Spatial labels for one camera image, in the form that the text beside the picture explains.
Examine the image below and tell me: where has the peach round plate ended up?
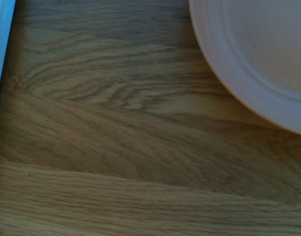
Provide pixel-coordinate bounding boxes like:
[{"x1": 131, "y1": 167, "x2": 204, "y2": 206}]
[{"x1": 188, "y1": 0, "x2": 301, "y2": 137}]

